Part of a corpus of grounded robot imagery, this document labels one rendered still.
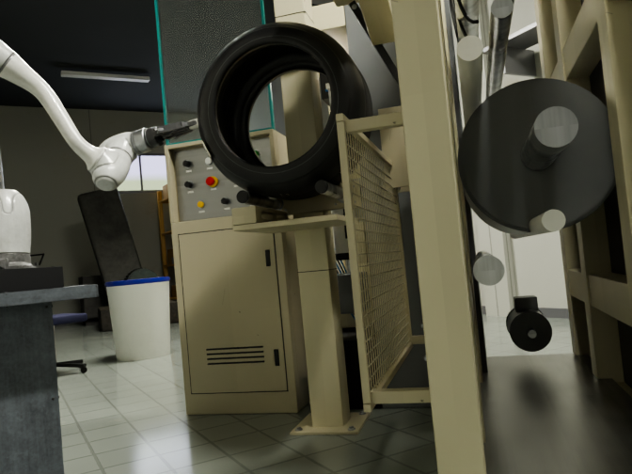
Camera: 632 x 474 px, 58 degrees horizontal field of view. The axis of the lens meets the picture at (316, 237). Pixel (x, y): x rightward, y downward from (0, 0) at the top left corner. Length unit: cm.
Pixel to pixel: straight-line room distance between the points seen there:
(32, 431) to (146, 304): 288
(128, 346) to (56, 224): 585
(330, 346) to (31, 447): 107
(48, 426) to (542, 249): 419
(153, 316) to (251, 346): 230
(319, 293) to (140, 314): 276
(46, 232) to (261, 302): 812
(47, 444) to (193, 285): 101
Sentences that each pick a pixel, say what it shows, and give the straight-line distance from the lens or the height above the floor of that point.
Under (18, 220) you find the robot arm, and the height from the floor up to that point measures 88.
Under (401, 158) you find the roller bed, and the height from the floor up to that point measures 100.
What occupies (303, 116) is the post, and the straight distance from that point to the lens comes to 234.
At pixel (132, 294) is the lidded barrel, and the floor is 53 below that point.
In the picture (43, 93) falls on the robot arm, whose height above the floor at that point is 133.
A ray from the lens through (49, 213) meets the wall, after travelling 1053.
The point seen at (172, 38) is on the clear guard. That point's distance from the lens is 299.
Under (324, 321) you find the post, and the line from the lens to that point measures 227.
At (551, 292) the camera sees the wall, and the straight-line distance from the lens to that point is 526.
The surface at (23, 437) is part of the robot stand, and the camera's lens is 206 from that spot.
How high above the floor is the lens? 66
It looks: 2 degrees up
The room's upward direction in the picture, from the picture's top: 5 degrees counter-clockwise
